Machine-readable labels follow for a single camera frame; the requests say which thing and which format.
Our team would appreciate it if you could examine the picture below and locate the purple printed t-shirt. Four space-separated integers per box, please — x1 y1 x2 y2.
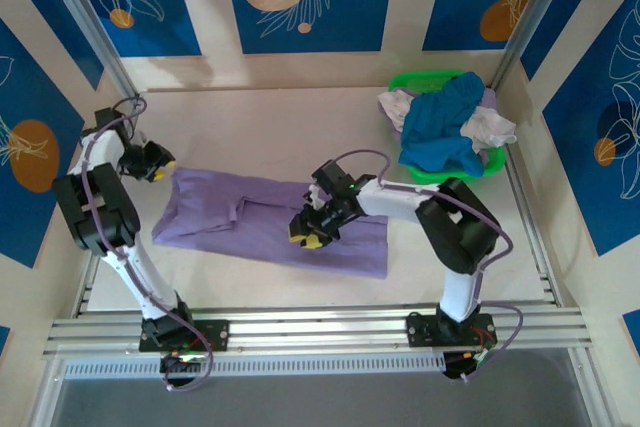
151 166 390 281

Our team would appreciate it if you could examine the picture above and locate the green plastic basket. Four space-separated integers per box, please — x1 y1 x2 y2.
388 69 507 186

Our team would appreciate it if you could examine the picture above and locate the blue t-shirt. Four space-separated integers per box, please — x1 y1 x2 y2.
398 71 487 178

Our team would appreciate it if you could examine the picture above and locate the white t-shirt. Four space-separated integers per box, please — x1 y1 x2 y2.
377 89 519 153

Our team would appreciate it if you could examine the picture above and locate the black connector box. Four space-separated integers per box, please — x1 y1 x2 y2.
159 352 201 388
442 351 481 382

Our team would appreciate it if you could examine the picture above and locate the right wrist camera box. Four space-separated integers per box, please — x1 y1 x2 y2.
302 185 326 209

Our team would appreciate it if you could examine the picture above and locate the aluminium mounting rail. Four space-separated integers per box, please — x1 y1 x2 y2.
42 304 594 362

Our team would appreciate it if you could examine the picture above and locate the white slotted cable duct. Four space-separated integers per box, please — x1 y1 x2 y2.
62 352 446 379

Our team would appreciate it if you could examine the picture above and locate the aluminium side rail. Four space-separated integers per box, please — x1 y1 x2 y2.
72 94 144 318
482 86 561 306

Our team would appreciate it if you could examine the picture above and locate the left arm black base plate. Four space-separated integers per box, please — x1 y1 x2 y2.
138 319 230 353

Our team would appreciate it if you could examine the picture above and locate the aluminium frame post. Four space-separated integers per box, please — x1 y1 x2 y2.
37 0 141 103
487 0 584 96

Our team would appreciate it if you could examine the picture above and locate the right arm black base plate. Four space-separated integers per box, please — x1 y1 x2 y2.
405 311 497 348

